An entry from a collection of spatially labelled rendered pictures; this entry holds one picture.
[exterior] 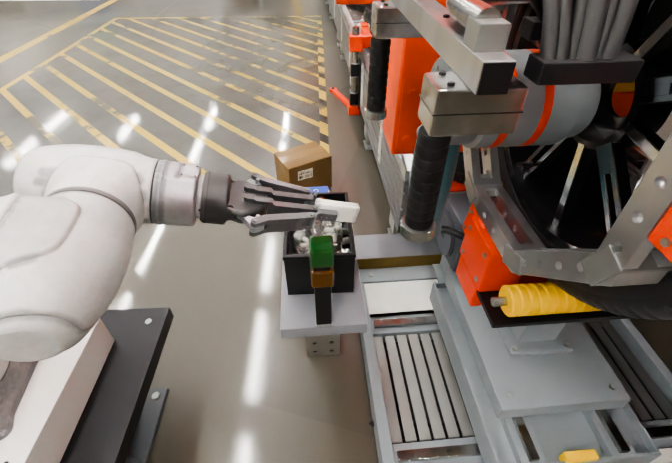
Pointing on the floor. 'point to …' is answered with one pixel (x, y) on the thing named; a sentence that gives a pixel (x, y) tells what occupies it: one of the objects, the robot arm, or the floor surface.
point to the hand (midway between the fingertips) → (336, 211)
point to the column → (323, 345)
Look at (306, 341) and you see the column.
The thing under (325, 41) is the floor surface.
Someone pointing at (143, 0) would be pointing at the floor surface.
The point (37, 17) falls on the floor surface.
